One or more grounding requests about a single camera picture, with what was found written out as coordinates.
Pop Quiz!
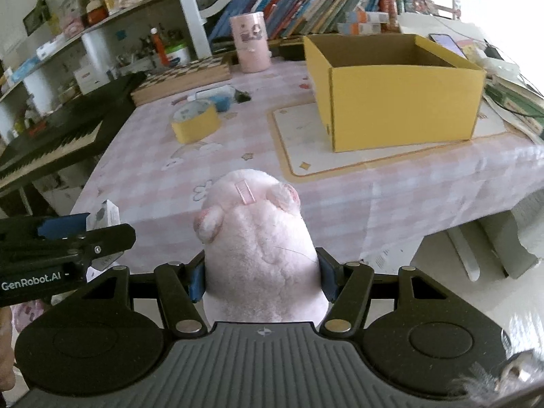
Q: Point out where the yellow cardboard box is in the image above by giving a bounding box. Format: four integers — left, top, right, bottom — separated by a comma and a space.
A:
303, 33, 487, 154

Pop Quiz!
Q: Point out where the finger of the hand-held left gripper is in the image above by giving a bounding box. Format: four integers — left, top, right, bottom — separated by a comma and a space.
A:
64, 224, 136, 260
0, 213, 91, 241

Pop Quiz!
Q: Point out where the black electronic keyboard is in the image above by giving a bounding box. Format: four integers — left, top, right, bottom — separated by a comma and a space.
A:
0, 72, 147, 188

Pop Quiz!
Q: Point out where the white pen holder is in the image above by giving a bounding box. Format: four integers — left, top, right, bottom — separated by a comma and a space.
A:
117, 49, 156, 71

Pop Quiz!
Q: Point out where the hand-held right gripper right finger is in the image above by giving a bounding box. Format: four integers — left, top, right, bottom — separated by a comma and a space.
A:
317, 248, 457, 335

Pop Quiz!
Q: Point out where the row of colourful books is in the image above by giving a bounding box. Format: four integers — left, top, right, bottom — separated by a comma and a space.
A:
206, 0, 451, 41

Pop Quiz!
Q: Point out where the beige desk mat orange border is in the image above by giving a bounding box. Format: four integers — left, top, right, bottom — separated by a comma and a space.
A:
266, 101, 530, 178

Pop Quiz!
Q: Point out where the pink cylindrical container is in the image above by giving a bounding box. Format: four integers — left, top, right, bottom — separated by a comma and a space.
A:
229, 12, 271, 73

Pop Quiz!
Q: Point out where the white tub green lid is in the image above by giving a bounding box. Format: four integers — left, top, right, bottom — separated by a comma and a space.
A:
164, 42, 192, 66

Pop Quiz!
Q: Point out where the stack of green books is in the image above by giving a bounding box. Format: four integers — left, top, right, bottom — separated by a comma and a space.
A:
482, 76, 544, 137

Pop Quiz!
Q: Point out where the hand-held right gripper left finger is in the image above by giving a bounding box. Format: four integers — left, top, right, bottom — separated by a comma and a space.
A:
80, 252, 206, 335

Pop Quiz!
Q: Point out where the smartphone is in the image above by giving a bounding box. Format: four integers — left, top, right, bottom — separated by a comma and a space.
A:
428, 33, 467, 58

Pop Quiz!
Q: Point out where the grey fluffy charm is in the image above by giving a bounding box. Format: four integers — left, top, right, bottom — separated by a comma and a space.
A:
450, 348, 540, 408

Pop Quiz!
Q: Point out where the red bottle white cap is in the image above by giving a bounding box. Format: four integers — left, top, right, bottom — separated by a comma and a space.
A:
151, 28, 166, 66

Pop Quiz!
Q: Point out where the red white doll jar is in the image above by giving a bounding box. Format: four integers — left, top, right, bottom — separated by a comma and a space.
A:
85, 0, 108, 24

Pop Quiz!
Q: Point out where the yellow tape roll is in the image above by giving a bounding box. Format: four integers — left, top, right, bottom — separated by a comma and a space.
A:
170, 100, 222, 144

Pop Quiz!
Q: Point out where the pink plush pig toy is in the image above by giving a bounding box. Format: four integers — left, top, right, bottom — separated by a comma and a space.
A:
193, 169, 330, 323

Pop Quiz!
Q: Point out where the white tube bottle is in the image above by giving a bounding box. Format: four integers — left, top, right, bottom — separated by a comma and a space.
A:
187, 87, 236, 102

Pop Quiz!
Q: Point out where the white bookshelf unit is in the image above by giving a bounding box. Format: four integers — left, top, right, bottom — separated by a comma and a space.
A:
0, 0, 453, 137

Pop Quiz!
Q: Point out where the white box red label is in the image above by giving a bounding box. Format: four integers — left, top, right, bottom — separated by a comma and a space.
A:
74, 66, 110, 94

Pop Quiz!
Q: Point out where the orange white small box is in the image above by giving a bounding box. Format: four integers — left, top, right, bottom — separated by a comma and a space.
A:
346, 11, 389, 24
338, 22, 381, 35

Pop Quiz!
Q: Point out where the wooden chess board box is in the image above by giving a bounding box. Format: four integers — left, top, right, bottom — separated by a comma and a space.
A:
130, 55, 234, 107

